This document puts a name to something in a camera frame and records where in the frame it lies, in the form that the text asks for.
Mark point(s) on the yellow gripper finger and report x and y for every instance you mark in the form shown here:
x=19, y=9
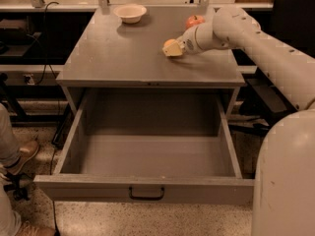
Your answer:
x=174, y=50

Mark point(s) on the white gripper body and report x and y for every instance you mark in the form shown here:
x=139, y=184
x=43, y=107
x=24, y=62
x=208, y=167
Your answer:
x=189, y=43

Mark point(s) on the orange fruit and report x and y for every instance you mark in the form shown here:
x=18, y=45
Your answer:
x=169, y=42

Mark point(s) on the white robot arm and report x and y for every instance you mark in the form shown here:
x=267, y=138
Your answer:
x=284, y=188

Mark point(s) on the open grey top drawer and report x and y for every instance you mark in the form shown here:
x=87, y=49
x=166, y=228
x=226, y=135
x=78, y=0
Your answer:
x=176, y=139

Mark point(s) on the red apple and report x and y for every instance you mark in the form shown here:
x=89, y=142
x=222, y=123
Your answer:
x=193, y=21

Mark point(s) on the grey metal cabinet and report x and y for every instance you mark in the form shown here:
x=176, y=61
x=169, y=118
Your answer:
x=112, y=54

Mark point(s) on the white bowl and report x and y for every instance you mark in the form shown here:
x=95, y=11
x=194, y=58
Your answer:
x=130, y=13

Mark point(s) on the black office chair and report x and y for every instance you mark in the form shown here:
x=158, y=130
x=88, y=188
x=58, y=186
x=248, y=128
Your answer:
x=263, y=105

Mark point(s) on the brown shoe upper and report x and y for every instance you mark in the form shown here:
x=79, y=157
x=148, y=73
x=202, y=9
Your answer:
x=26, y=153

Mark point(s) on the brown shoe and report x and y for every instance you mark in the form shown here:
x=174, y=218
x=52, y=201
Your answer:
x=27, y=229
x=26, y=153

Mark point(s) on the grey trouser leg upper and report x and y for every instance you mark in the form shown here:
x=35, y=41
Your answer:
x=9, y=146

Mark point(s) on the grey trouser leg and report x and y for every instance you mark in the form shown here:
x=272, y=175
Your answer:
x=10, y=221
x=9, y=146

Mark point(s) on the brown shoe lower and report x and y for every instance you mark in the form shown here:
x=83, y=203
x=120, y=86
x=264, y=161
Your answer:
x=27, y=229

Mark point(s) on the grey trouser leg lower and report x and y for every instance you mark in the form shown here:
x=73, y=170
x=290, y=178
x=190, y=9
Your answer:
x=10, y=221

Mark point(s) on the black drawer handle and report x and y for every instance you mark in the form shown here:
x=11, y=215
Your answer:
x=137, y=194

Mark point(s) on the wall power outlet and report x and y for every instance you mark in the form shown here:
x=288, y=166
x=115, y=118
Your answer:
x=29, y=79

